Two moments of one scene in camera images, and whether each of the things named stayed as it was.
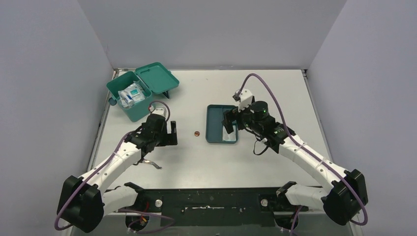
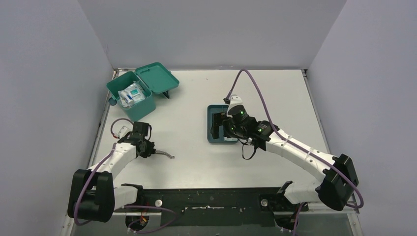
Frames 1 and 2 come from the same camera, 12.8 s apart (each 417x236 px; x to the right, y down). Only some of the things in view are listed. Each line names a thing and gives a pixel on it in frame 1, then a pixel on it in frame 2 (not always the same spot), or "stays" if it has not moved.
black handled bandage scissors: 143,160 → 164,153
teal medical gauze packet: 136,93 stays
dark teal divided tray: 214,117 stays
